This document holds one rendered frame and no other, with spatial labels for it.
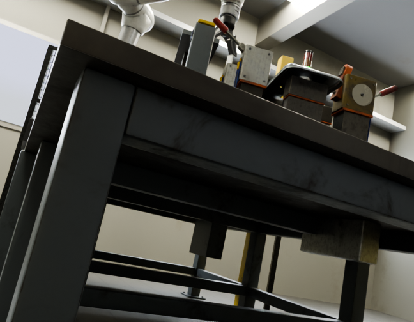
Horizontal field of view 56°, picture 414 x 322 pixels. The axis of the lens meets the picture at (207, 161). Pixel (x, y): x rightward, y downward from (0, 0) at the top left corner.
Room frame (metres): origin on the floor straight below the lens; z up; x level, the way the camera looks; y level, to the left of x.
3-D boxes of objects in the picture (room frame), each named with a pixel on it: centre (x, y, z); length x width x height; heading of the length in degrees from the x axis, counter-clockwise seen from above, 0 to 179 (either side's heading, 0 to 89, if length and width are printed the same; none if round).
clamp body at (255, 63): (1.14, -0.07, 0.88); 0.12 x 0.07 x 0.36; 99
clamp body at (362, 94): (1.20, -0.44, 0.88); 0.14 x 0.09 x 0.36; 99
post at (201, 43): (1.21, 0.10, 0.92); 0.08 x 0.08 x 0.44; 9
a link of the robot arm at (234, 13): (1.62, 0.04, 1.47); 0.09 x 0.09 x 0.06
